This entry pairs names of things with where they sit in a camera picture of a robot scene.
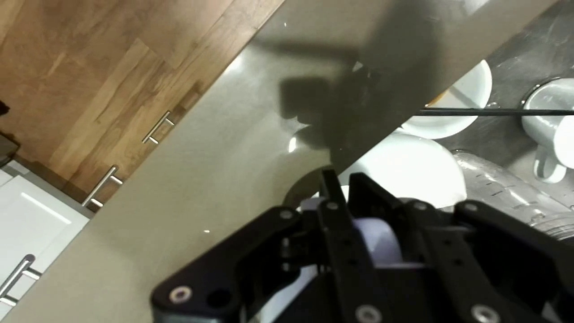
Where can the white bowl brown residue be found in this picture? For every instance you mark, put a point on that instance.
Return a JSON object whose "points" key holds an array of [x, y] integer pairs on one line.
{"points": [[471, 90]]}

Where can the white lower cabinet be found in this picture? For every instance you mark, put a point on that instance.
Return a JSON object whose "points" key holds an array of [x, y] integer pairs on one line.
{"points": [[36, 221]]}

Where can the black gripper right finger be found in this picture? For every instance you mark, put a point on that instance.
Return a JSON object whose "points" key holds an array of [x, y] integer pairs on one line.
{"points": [[477, 270]]}

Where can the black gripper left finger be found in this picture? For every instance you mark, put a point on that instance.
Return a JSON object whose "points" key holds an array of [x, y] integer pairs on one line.
{"points": [[238, 263]]}

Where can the white plate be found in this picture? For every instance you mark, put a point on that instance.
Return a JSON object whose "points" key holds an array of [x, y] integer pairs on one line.
{"points": [[412, 167]]}

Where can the black chopstick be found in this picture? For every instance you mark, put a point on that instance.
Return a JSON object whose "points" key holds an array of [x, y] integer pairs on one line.
{"points": [[507, 112]]}

